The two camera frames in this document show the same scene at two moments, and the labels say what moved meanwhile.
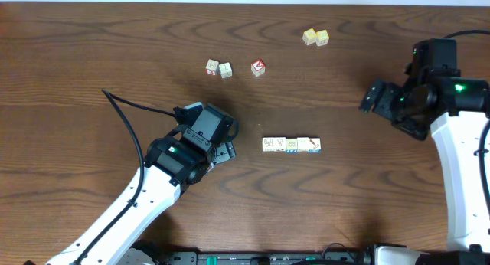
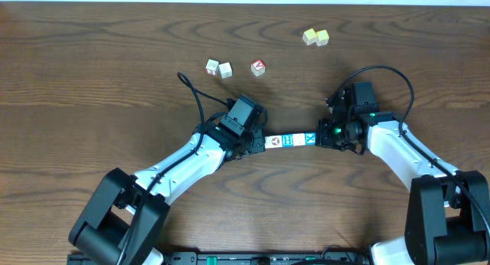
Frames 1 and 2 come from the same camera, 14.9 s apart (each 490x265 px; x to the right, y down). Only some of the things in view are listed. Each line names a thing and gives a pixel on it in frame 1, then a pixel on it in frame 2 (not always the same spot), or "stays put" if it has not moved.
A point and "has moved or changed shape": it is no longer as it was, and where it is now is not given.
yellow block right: (322, 37) stays put
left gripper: (224, 152) to (255, 139)
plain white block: (302, 144) has moved or changed shape
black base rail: (266, 257) stays put
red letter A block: (258, 67) stays put
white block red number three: (212, 68) stays put
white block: (279, 144) has moved or changed shape
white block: (291, 145) has moved or changed shape
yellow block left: (309, 37) stays put
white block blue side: (226, 70) stays put
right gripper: (390, 90) to (323, 138)
